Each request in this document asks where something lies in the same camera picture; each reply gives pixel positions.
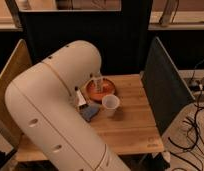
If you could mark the blue cloth piece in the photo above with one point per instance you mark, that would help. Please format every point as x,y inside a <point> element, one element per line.
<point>88,112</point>

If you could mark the power strip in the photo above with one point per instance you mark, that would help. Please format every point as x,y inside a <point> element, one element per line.
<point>196,84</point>

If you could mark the wooden left side panel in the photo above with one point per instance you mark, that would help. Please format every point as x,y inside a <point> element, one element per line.
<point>18,62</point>

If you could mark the dark candy bar box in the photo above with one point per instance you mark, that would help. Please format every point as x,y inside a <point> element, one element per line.
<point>81,100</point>

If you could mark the dark right side panel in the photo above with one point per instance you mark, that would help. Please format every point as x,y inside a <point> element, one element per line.
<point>166,90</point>

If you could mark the orange ceramic plate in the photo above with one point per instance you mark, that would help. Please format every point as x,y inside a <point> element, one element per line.
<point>97,90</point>

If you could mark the black back panel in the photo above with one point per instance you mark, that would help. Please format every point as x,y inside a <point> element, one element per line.
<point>120,35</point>

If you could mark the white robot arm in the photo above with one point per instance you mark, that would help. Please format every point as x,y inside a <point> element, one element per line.
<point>42,101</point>

